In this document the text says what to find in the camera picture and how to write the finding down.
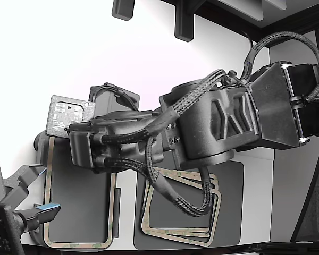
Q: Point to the grey flat tray plate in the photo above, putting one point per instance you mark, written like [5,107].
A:
[228,212]

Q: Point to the black enclosure frame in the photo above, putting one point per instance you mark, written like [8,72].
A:
[228,16]

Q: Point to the black enclosure post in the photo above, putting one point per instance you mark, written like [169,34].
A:
[307,202]

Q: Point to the black idle gripper camera mount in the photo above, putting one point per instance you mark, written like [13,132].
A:
[5,231]

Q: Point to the long black stand foot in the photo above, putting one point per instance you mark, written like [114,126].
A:
[184,24]

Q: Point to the grey frame holder plate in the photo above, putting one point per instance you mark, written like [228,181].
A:
[77,207]

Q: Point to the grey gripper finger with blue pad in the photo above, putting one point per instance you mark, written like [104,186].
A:
[42,213]
[18,183]

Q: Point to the black six-joint robot arm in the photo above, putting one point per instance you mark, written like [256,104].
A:
[228,119]

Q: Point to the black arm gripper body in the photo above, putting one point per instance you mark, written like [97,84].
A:
[127,127]

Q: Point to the short black stand foot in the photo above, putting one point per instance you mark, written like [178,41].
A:
[122,9]

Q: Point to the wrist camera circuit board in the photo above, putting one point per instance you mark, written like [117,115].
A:
[61,114]

